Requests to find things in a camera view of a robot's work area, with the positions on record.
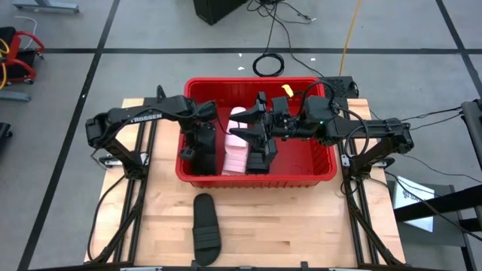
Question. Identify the grey stand foot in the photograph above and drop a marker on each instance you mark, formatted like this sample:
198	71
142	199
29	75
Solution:
45	5

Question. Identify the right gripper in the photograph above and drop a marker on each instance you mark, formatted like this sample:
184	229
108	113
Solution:
284	126

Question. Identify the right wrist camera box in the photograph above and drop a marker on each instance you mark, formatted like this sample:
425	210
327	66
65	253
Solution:
280	107

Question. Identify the red and black cart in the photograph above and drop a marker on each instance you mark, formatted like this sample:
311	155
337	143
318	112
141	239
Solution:
13	45

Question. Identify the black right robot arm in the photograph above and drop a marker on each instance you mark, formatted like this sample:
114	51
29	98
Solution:
376	130

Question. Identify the black aluminium frame rails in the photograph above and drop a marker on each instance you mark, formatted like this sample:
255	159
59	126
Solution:
352	195
140	188

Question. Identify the black table clamp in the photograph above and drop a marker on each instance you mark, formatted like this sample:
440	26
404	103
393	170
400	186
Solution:
305	266

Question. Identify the grey floor plate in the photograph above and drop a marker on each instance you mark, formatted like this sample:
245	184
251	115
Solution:
15	96

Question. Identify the pink slide sandal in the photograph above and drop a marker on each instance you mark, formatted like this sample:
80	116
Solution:
238	112
235	163

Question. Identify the yellow tag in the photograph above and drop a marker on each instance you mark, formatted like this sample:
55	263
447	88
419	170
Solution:
287	90

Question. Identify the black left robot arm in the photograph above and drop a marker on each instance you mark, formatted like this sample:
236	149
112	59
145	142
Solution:
143	113

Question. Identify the black bar stand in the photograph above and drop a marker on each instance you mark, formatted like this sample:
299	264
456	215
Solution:
444	203

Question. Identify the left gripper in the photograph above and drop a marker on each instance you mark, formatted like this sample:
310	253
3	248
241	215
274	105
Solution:
201	137

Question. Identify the black floor box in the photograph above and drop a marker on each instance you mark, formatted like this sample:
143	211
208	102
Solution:
218	9

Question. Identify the white paper sign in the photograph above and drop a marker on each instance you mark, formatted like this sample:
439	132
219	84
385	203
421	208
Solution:
421	222

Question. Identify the red plastic bin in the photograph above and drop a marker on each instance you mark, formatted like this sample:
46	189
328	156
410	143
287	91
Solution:
301	158

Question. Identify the black perforated box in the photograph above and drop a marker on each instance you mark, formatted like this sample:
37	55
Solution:
344	87

